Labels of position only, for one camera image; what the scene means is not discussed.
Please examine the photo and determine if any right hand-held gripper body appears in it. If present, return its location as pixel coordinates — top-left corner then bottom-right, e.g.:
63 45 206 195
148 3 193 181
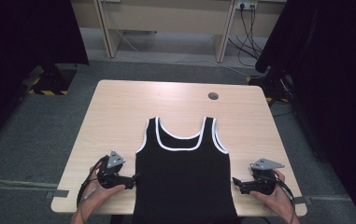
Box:
249 158 286 196

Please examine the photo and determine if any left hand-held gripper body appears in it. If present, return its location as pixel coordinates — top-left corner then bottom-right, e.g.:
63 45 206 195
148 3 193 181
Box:
96 150 126 189

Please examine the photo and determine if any black tank top white trim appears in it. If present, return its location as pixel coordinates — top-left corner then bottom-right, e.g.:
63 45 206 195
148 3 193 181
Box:
134 116 239 224

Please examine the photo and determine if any person's right hand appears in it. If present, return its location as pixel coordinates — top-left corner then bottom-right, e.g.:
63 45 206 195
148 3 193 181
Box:
249 169 295 216

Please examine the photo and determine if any person's left hand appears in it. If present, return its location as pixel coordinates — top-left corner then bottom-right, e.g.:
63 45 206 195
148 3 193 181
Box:
78 169 126 216

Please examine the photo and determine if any grey tape strip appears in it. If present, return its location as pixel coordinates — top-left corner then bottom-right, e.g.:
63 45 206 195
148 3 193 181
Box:
45 189 70 200
292 195 313 206

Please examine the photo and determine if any stand base with hazard tape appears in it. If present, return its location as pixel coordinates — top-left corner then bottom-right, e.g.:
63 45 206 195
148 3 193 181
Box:
246 65 292 106
25 63 78 97

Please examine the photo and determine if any black curtain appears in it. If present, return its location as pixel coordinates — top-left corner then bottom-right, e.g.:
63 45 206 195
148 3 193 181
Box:
254 0 356 224
0 0 90 147

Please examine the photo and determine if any beige wooden desk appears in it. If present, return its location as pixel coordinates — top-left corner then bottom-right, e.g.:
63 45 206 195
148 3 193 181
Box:
70 0 288 63

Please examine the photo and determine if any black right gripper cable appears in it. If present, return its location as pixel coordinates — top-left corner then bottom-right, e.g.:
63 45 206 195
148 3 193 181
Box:
275 178 297 218

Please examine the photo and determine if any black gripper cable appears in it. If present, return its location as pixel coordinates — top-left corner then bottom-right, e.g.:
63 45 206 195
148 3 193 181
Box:
275 178 297 218
76 154 109 209

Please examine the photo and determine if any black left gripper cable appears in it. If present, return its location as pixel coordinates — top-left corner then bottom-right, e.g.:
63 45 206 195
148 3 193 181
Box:
76 154 109 209

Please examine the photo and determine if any white floor cable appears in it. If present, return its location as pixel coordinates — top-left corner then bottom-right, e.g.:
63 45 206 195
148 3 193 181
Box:
115 29 252 78

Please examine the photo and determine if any black power cables bundle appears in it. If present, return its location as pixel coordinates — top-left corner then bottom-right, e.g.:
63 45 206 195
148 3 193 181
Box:
227 4 264 68

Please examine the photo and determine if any white wall power socket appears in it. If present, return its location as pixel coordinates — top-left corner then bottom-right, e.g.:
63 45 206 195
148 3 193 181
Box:
235 0 259 10

